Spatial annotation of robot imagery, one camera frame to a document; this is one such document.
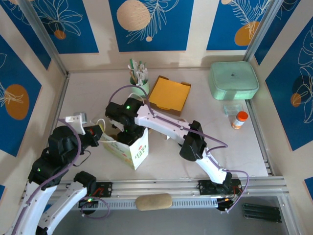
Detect yellow napkin stack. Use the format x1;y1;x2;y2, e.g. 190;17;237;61
148;77;190;111

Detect beige foam pad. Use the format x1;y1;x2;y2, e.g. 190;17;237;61
134;193;173;212

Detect orange napkins in tray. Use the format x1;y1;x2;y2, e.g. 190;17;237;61
148;75;192;118

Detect grey slotted cable tray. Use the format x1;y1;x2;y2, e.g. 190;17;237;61
50;196;221;212

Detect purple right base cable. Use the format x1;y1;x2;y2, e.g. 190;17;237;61
219;170;250;214

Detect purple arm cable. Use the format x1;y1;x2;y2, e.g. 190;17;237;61
12;118;83;235
109;85;250;196

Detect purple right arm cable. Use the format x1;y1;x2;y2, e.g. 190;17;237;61
109;85;250;196

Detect orange capped bottle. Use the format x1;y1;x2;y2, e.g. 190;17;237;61
230;111;249;130

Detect aluminium frame post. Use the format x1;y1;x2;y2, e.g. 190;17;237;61
244;0;282;63
17;0;69;77

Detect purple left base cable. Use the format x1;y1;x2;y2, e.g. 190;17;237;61
80;192;110;220

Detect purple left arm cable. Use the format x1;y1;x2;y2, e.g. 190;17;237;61
12;118;83;235

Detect clear plastic box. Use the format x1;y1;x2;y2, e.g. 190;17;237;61
224;103;244;116

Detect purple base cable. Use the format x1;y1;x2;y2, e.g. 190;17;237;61
219;170;250;214
80;192;110;220

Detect mint green zip case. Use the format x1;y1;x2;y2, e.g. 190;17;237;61
208;61;260;100

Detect black ribbed bars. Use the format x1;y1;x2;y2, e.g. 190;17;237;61
242;202;281;224

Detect black controller board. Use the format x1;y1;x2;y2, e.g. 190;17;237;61
216;196;240;212
78;197;99;209

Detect aluminium side rail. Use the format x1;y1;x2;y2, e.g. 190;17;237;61
40;72;71;172
245;99;273;177

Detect white paper takeout bag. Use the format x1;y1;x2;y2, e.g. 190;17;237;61
91;92;150;171

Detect aluminium back frame rail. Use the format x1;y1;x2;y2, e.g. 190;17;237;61
66;67;211;73

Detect mint green utensil cup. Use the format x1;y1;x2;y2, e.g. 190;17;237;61
130;79;150;97

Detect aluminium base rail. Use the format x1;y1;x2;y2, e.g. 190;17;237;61
41;178;287;197

